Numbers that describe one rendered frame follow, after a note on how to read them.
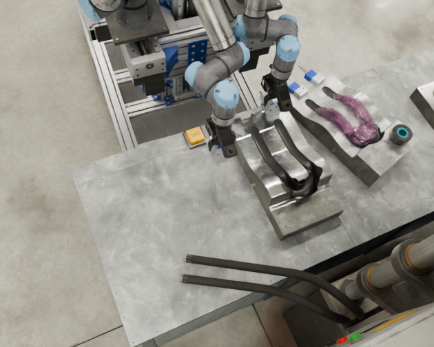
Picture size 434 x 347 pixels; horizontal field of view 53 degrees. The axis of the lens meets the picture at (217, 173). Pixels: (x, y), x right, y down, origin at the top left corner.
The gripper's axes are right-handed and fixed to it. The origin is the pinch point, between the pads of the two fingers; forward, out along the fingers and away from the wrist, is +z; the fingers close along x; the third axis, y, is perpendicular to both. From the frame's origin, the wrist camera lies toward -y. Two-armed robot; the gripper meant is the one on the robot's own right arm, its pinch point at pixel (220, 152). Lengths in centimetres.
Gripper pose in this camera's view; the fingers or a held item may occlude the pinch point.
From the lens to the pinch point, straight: 159.0
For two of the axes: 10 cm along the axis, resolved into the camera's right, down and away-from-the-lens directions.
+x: -9.1, 3.3, -2.4
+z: -0.8, 4.3, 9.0
